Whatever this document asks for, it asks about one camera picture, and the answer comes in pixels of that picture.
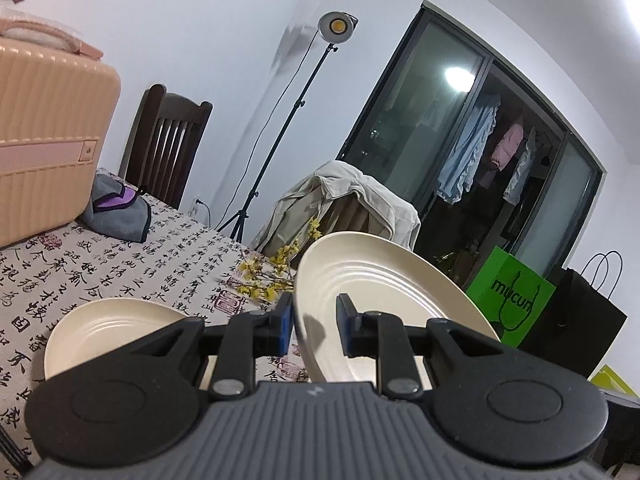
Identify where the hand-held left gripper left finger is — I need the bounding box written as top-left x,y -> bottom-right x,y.
120,292 -> 294,403

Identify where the beige jacket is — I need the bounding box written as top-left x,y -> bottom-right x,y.
255,160 -> 421,261

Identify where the pale hanging garment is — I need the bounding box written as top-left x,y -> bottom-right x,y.
502,130 -> 538,206

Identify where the dark sliding glass door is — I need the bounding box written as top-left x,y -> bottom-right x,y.
336,0 -> 606,301

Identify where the green paper bag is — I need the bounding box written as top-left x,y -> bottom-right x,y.
465,246 -> 557,348

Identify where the brown chair under jacket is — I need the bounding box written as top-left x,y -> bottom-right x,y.
312,194 -> 388,241

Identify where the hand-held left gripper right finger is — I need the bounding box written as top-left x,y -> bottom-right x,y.
336,292 -> 507,402

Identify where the calligraphy print tablecloth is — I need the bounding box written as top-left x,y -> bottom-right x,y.
0,167 -> 311,461

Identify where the pink ribbed suitcase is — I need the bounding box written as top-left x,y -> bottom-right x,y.
0,10 -> 122,248

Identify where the studio light on stand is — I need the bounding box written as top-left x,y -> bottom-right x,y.
216,11 -> 359,243

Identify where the light blue hanging garment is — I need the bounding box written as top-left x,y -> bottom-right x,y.
437,92 -> 501,206

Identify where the black paper bag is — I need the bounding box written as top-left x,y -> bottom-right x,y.
517,251 -> 628,378

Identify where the yellow-green snack box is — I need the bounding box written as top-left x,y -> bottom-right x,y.
590,364 -> 640,396

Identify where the yellow flower branch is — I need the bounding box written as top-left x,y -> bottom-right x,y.
235,217 -> 323,303

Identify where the cream plate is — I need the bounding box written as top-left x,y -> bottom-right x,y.
294,232 -> 503,383
44,297 -> 219,391

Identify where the pink hanging garment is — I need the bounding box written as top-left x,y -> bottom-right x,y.
489,120 -> 526,173

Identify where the dark wooden chair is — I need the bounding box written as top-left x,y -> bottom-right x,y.
119,84 -> 213,209

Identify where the grey purple cloth pouch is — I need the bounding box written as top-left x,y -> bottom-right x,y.
81,173 -> 152,242

